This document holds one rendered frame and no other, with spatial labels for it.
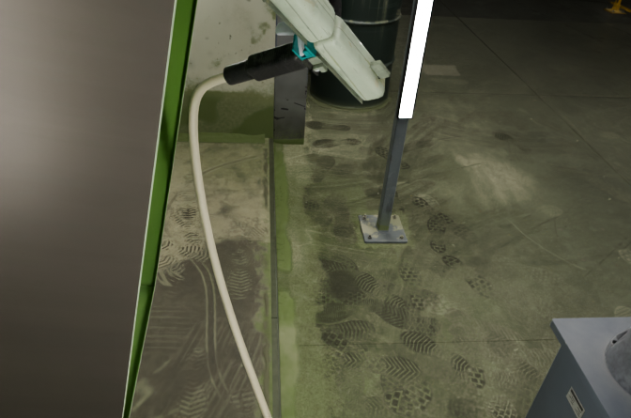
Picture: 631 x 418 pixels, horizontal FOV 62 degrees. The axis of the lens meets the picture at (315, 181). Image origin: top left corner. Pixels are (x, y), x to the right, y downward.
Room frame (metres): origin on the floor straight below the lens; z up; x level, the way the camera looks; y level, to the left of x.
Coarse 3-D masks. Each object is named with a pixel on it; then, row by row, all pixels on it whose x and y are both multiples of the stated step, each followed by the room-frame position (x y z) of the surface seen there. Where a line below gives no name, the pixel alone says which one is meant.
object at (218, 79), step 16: (208, 80) 0.76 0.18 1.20; (224, 80) 0.75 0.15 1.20; (192, 96) 0.77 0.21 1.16; (192, 112) 0.77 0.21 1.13; (192, 128) 0.77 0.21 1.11; (192, 144) 0.76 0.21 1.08; (192, 160) 0.76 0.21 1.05; (208, 224) 0.74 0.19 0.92; (208, 240) 0.73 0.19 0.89; (224, 288) 0.71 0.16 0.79; (224, 304) 0.70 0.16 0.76; (240, 336) 0.69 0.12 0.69; (240, 352) 0.67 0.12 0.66; (256, 384) 0.65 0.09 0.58
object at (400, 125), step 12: (408, 36) 1.93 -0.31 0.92; (396, 108) 1.93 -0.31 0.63; (396, 120) 1.91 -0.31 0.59; (396, 132) 1.90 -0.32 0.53; (396, 144) 1.90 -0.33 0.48; (396, 156) 1.90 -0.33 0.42; (396, 168) 1.91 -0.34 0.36; (384, 180) 1.93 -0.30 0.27; (396, 180) 1.91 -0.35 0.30; (384, 192) 1.91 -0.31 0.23; (384, 204) 1.90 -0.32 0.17; (384, 216) 1.90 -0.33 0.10; (384, 228) 1.91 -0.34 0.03
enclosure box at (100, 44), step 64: (0, 0) 0.44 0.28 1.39; (64, 0) 0.45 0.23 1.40; (128, 0) 0.46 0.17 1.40; (192, 0) 1.05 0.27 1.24; (0, 64) 0.44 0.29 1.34; (64, 64) 0.45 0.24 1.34; (128, 64) 0.45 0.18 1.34; (0, 128) 0.43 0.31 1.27; (64, 128) 0.44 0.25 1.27; (128, 128) 0.45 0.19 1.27; (0, 192) 0.43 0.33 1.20; (64, 192) 0.44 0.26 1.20; (128, 192) 0.45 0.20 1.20; (0, 256) 0.43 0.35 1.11; (64, 256) 0.44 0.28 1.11; (128, 256) 0.45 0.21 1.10; (0, 320) 0.42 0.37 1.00; (64, 320) 0.43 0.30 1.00; (128, 320) 0.45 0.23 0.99; (0, 384) 0.42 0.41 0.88; (64, 384) 0.43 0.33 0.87; (128, 384) 0.71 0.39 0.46
